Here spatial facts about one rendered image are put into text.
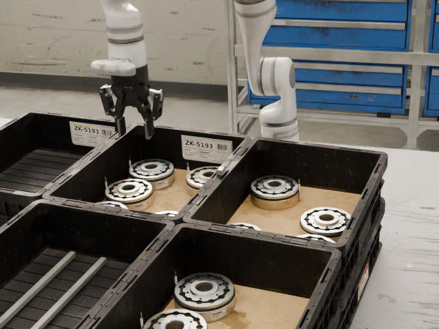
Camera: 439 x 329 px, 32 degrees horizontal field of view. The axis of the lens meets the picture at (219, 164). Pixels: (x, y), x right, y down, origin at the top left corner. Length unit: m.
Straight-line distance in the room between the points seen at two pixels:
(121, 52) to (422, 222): 0.81
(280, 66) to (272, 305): 0.68
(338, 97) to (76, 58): 1.96
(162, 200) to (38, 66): 3.41
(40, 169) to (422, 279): 0.91
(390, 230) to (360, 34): 1.71
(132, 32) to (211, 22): 2.98
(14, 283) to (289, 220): 0.55
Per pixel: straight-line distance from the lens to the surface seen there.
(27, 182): 1.81
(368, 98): 3.46
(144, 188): 1.64
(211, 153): 1.73
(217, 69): 4.51
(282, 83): 1.79
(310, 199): 1.63
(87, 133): 1.87
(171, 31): 4.53
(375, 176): 1.51
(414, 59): 3.34
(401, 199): 1.92
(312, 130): 4.10
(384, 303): 1.55
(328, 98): 3.49
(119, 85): 1.53
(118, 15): 1.46
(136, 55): 1.48
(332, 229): 1.46
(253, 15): 1.70
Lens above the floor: 1.60
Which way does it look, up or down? 25 degrees down
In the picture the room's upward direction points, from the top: 3 degrees counter-clockwise
